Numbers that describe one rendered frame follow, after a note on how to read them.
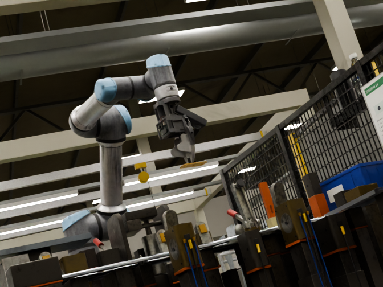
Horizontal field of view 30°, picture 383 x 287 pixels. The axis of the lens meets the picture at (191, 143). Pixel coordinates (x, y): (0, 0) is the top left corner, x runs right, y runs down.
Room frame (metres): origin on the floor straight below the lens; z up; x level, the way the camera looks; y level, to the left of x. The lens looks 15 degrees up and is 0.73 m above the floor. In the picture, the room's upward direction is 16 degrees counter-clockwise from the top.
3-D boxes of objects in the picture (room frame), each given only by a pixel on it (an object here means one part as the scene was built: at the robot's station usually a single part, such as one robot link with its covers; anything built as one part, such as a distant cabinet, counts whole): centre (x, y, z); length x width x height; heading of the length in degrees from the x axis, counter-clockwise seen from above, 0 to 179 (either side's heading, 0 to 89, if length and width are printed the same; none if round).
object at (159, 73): (2.13, 0.03, 1.57); 0.09 x 0.08 x 0.11; 30
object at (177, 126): (2.13, 0.04, 1.41); 0.09 x 0.08 x 0.12; 122
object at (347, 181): (2.59, -0.51, 1.10); 0.30 x 0.17 x 0.13; 33
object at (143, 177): (9.51, 0.77, 2.85); 0.16 x 0.10 x 0.85; 109
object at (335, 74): (2.77, -0.66, 1.52); 0.07 x 0.07 x 0.18
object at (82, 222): (2.71, 0.51, 1.27); 0.13 x 0.12 x 0.14; 120
